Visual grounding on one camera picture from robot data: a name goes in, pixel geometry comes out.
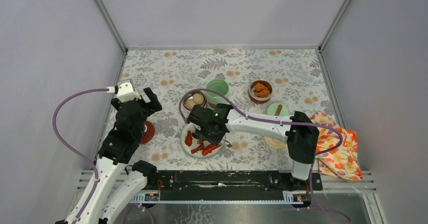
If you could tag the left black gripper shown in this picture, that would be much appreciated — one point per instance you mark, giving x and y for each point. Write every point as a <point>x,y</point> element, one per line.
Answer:
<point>134,103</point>

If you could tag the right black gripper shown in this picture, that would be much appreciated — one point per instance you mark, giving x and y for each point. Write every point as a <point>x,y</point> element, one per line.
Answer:
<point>216,140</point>

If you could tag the black tongs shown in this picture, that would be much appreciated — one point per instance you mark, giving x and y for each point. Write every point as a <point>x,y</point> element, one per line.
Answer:
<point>226,143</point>

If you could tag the rice ball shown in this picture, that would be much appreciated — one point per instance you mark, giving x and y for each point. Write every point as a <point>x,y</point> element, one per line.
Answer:
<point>189,104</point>
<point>198,98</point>

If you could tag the steel bowl red band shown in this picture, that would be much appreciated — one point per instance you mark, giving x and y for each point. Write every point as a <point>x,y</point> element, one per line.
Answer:
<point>190,96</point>
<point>253,97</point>

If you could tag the green cylindrical container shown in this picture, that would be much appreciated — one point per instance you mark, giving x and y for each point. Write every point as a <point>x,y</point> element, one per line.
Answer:
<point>220,87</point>

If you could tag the fried chicken piece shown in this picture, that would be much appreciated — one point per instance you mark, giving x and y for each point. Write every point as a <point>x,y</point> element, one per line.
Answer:
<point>258,87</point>
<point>263,93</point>

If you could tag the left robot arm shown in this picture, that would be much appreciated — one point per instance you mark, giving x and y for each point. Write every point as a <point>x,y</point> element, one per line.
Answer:
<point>99,203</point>

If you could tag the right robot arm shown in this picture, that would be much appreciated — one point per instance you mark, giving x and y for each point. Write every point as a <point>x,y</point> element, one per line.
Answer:
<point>296,131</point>

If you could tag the red sausage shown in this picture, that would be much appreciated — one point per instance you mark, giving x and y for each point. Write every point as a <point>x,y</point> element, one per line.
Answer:
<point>209,149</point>

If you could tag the red round lid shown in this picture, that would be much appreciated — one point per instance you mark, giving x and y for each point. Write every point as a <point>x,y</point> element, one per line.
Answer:
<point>148,132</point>

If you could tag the orange drumstick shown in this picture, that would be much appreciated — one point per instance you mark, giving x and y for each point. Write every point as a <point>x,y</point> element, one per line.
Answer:
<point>188,139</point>

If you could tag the white plate with food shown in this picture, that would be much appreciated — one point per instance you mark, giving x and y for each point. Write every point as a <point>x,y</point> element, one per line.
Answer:
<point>192,127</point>

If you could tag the cream round lid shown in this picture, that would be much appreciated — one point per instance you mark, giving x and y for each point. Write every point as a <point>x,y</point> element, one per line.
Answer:
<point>274,144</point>

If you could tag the floral table mat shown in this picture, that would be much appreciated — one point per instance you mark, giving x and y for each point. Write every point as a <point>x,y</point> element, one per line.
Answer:
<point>295,75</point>

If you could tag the orange floral cloth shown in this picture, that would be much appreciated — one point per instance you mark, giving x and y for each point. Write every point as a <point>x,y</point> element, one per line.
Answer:
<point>341,162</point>

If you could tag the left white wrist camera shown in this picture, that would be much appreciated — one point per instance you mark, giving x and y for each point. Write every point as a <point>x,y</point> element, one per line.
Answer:
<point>124,91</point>

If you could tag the green lid with handle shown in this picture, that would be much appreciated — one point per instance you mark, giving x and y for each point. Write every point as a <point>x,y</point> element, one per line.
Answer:
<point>277,109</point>

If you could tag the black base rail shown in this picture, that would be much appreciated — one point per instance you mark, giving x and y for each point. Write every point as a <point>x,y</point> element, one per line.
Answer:
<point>191,182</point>

